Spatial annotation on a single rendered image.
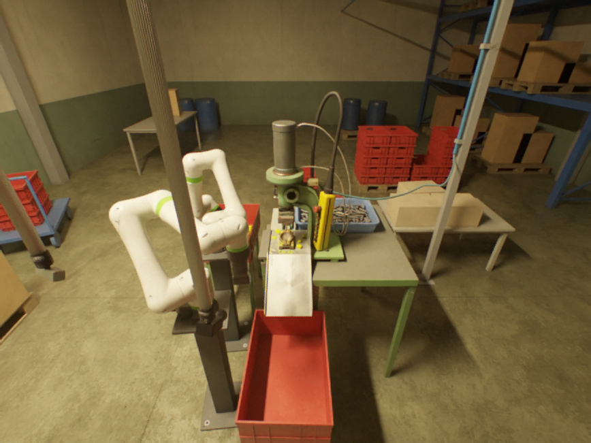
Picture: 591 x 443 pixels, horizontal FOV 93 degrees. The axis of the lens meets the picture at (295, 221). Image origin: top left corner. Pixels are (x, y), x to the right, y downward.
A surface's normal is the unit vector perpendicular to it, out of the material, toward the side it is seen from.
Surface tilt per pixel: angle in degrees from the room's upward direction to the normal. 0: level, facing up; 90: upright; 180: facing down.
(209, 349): 90
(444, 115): 90
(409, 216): 90
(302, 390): 0
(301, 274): 30
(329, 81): 90
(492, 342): 0
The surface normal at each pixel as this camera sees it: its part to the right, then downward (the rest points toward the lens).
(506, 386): 0.00, -0.86
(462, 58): 0.00, 0.51
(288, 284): 0.00, -0.49
